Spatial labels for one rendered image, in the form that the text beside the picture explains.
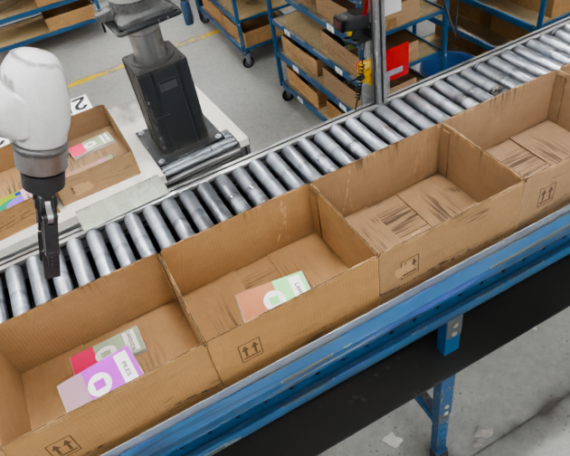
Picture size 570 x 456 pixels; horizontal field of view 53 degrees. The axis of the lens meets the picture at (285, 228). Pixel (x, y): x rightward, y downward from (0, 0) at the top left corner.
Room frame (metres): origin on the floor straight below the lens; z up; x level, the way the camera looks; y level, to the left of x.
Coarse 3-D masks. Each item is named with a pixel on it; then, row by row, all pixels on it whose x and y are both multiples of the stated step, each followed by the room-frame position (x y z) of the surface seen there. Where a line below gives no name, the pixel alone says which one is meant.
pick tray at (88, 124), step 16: (80, 112) 1.97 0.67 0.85; (96, 112) 1.98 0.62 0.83; (80, 128) 1.96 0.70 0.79; (96, 128) 1.97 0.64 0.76; (112, 128) 1.96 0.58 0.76; (112, 144) 1.85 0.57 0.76; (80, 160) 1.79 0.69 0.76; (96, 160) 1.76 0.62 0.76; (112, 160) 1.62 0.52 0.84; (128, 160) 1.63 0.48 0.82; (80, 176) 1.58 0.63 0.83; (96, 176) 1.59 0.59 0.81; (112, 176) 1.61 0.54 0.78; (128, 176) 1.63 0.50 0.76; (64, 192) 1.55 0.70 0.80; (80, 192) 1.57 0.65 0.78; (96, 192) 1.59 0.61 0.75
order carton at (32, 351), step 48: (96, 288) 0.87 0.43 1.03; (144, 288) 0.90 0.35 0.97; (0, 336) 0.80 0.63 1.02; (48, 336) 0.82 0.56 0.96; (96, 336) 0.85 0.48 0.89; (144, 336) 0.82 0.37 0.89; (192, 336) 0.80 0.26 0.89; (0, 384) 0.69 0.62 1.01; (48, 384) 0.75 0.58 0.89; (144, 384) 0.60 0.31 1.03; (192, 384) 0.63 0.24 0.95; (0, 432) 0.55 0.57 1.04; (48, 432) 0.54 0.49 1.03; (96, 432) 0.56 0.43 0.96
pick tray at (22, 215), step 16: (0, 160) 1.82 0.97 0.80; (0, 176) 1.78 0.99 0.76; (16, 176) 1.76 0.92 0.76; (0, 192) 1.69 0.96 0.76; (16, 208) 1.47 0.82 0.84; (32, 208) 1.49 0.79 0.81; (0, 224) 1.44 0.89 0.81; (16, 224) 1.46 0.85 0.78; (32, 224) 1.48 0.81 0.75; (0, 240) 1.44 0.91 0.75
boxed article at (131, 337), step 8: (128, 328) 0.84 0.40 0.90; (136, 328) 0.84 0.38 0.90; (120, 336) 0.83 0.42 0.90; (128, 336) 0.82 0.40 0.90; (136, 336) 0.82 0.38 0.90; (104, 344) 0.81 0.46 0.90; (112, 344) 0.81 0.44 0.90; (120, 344) 0.80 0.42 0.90; (128, 344) 0.80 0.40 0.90; (136, 344) 0.79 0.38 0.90; (144, 344) 0.79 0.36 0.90; (88, 352) 0.80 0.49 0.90; (96, 352) 0.79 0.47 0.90; (104, 352) 0.79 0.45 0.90; (112, 352) 0.79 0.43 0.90; (136, 352) 0.77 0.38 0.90; (72, 360) 0.79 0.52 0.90; (80, 360) 0.78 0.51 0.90; (88, 360) 0.78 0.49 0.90; (96, 360) 0.77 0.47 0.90; (72, 368) 0.76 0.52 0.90; (80, 368) 0.76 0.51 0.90
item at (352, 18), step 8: (360, 8) 1.85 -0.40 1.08; (336, 16) 1.82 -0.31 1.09; (344, 16) 1.80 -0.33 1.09; (352, 16) 1.79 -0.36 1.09; (360, 16) 1.80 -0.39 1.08; (368, 16) 1.80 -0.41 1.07; (336, 24) 1.80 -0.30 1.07; (344, 24) 1.77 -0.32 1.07; (352, 24) 1.78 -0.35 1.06; (360, 24) 1.79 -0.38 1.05; (344, 32) 1.77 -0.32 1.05; (352, 32) 1.81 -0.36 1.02; (360, 32) 1.81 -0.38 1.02; (352, 40) 1.81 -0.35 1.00
